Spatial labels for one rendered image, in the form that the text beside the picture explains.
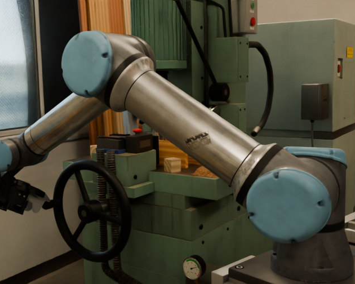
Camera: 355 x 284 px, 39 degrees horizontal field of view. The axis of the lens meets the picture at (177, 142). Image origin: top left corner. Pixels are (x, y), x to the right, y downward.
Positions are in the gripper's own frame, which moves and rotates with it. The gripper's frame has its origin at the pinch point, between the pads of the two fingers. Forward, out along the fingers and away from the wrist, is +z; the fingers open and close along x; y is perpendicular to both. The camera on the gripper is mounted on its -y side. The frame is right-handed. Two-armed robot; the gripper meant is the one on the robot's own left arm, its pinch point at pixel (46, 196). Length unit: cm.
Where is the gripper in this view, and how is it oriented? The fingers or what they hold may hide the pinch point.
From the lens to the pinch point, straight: 145.3
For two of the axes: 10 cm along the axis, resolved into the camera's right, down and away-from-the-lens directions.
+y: -2.6, 9.2, -2.9
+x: 8.2, 0.6, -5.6
